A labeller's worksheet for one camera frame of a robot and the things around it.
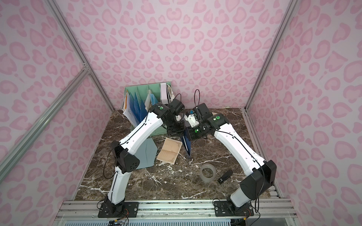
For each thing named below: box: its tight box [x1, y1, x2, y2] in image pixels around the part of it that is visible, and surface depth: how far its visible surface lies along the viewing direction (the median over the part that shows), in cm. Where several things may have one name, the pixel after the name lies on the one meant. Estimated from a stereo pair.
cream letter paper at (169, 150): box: [156, 137, 183, 165], surface depth 97 cm
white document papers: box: [121, 88, 138, 127], surface depth 90 cm
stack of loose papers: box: [166, 83, 175, 104], surface depth 95 cm
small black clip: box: [217, 169, 234, 185], surface depth 84 cm
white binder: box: [160, 82, 169, 105], surface depth 97 cm
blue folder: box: [149, 93, 159, 106], surface depth 94 cm
